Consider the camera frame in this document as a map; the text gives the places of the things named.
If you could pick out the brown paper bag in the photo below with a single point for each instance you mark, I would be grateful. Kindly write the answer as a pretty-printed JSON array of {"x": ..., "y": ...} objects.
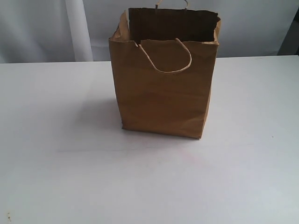
[{"x": 162, "y": 62}]

